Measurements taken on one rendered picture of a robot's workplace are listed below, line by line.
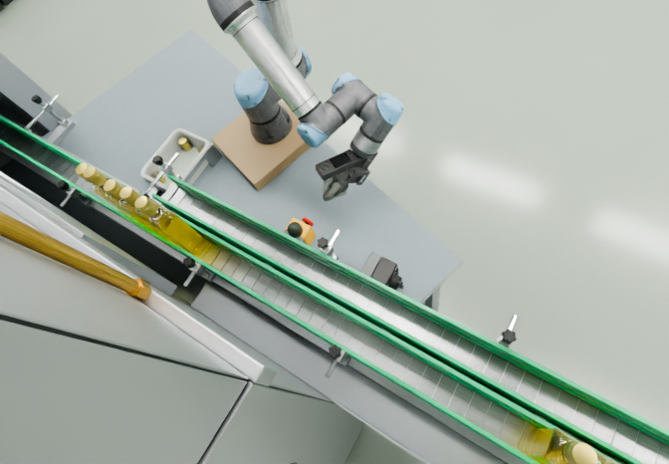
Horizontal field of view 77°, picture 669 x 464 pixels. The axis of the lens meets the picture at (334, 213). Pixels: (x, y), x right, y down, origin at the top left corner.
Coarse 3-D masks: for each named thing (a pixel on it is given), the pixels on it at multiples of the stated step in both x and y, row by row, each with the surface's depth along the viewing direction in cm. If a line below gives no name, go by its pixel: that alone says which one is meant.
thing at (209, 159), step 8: (208, 152) 149; (216, 152) 153; (200, 160) 147; (208, 160) 151; (216, 160) 154; (192, 168) 146; (200, 168) 149; (208, 168) 153; (192, 176) 148; (200, 176) 151; (192, 184) 149; (152, 192) 154
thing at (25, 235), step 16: (0, 224) 41; (16, 224) 43; (16, 240) 43; (32, 240) 44; (48, 240) 46; (48, 256) 47; (64, 256) 48; (80, 256) 50; (96, 272) 53; (112, 272) 56; (128, 288) 59; (144, 288) 61
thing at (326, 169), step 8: (344, 152) 117; (352, 152) 117; (328, 160) 115; (336, 160) 115; (344, 160) 115; (352, 160) 115; (320, 168) 114; (328, 168) 113; (336, 168) 114; (344, 168) 115; (328, 176) 114
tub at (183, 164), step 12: (180, 132) 154; (168, 144) 153; (192, 144) 158; (204, 144) 151; (168, 156) 155; (180, 156) 157; (192, 156) 156; (144, 168) 149; (156, 168) 153; (180, 168) 155; (168, 180) 153
